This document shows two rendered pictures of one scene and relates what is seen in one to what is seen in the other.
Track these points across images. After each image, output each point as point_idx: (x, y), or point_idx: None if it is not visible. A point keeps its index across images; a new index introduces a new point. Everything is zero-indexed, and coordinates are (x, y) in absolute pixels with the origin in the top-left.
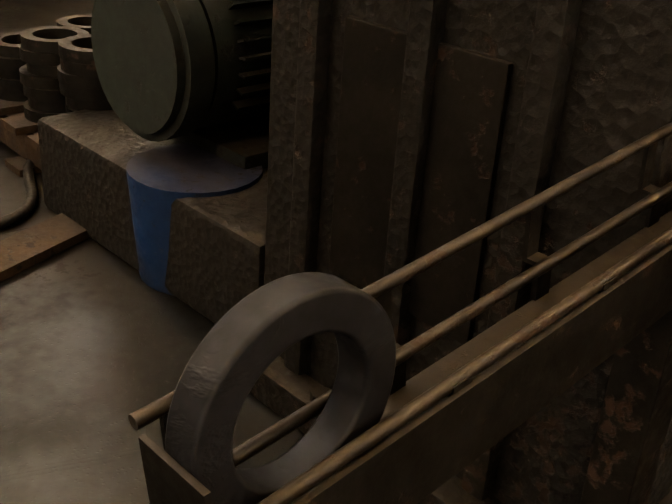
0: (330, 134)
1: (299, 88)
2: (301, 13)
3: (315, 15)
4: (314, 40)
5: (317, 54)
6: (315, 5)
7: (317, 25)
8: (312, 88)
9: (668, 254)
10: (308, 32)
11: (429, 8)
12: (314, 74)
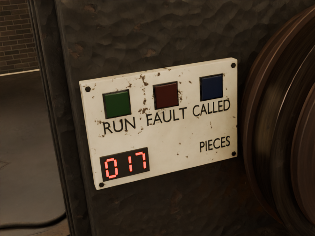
0: None
1: (69, 232)
2: (63, 202)
3: (65, 205)
4: (67, 216)
5: (69, 222)
6: (64, 202)
7: (66, 210)
8: (71, 235)
9: None
10: (65, 211)
11: (72, 232)
12: (70, 230)
